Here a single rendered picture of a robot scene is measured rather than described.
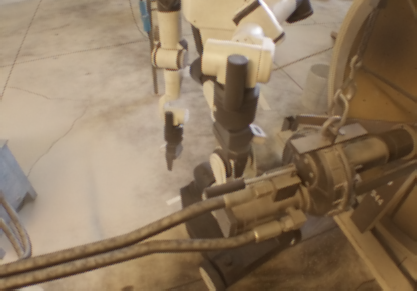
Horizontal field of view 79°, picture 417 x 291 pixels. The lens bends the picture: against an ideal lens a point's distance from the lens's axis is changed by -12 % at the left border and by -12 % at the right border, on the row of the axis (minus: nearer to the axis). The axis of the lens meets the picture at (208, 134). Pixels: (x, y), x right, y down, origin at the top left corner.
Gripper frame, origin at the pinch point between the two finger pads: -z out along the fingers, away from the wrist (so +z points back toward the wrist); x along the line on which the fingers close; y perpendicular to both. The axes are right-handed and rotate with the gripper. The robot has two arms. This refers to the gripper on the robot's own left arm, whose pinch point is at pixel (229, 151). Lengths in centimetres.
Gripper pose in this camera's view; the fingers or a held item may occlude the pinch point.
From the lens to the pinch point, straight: 65.7
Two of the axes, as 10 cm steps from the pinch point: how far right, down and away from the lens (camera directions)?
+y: 9.4, -2.1, 2.7
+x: 3.4, 6.5, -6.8
